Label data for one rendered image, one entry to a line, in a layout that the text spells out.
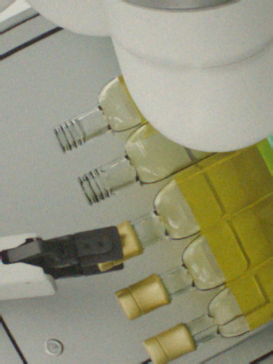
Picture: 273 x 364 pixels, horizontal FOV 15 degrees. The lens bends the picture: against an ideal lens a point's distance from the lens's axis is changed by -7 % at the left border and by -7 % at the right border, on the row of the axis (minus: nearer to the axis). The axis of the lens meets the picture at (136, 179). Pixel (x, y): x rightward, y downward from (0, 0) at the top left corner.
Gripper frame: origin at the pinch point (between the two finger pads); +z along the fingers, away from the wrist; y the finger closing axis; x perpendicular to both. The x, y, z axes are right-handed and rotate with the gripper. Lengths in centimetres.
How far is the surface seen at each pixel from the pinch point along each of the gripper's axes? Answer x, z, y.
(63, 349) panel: -8.1, -6.6, -12.7
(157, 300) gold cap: -6.1, 4.0, 1.3
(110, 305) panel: -3.6, -0.1, -12.7
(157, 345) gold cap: -10.9, 3.0, 1.4
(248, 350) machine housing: -12.9, 14.0, -15.1
